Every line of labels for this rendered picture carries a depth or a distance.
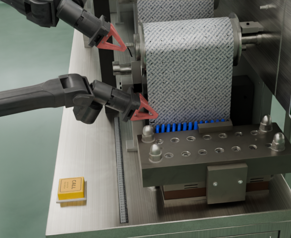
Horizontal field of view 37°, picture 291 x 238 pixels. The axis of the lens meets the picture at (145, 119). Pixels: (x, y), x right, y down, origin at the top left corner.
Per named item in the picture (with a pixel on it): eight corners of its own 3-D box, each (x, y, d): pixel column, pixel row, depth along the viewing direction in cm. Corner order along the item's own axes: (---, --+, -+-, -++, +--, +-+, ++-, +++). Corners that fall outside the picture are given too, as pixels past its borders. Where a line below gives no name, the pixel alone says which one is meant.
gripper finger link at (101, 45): (118, 62, 121) (89, 43, 118) (118, 52, 127) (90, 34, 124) (133, 43, 119) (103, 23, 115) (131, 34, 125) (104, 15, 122)
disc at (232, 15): (223, 48, 133) (228, 3, 123) (225, 48, 133) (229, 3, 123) (236, 76, 122) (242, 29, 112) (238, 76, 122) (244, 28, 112)
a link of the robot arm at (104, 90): (91, 86, 115) (93, 73, 120) (81, 104, 119) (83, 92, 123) (115, 95, 117) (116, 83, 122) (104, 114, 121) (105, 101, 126)
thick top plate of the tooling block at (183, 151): (137, 152, 126) (136, 134, 123) (273, 139, 128) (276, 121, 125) (142, 187, 112) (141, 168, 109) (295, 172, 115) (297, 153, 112)
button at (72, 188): (60, 184, 126) (59, 178, 125) (84, 182, 127) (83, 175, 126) (58, 200, 120) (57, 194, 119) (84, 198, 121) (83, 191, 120)
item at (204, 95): (149, 131, 128) (146, 73, 119) (228, 124, 129) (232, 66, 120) (149, 132, 128) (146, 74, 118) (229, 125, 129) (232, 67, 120)
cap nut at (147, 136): (141, 136, 122) (140, 123, 120) (153, 135, 123) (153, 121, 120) (142, 143, 119) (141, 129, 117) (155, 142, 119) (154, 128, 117)
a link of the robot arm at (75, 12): (50, 17, 114) (61, 3, 111) (57, 4, 119) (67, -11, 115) (73, 32, 117) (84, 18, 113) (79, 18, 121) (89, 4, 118)
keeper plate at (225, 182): (205, 199, 116) (206, 165, 111) (243, 195, 117) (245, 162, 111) (207, 205, 114) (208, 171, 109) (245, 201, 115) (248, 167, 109)
